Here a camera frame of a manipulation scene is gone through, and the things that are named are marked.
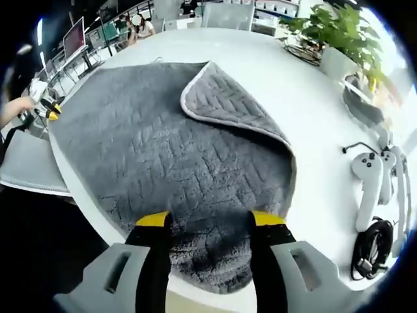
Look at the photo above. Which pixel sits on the large computer monitor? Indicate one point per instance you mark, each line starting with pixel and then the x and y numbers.
pixel 75 39

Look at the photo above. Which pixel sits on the white high-back chair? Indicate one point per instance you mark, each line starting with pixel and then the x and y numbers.
pixel 228 16

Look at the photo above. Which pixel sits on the white plant pot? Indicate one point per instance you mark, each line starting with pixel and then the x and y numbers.
pixel 339 63

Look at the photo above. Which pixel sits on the shelf with white bins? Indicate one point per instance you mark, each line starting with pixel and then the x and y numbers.
pixel 277 6

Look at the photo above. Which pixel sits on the person's left hand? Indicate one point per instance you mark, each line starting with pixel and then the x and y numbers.
pixel 19 109

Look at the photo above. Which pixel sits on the grey and white headset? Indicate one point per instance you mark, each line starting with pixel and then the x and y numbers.
pixel 363 101

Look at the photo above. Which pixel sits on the green leafy plant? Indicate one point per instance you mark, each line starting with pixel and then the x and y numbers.
pixel 345 29

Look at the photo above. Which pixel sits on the white handheld controller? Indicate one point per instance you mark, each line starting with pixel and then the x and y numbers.
pixel 366 189
pixel 387 172

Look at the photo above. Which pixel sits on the white mesh office chair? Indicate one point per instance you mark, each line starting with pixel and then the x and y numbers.
pixel 29 163

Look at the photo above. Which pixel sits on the grey textured towel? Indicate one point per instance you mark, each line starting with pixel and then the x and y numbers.
pixel 146 146

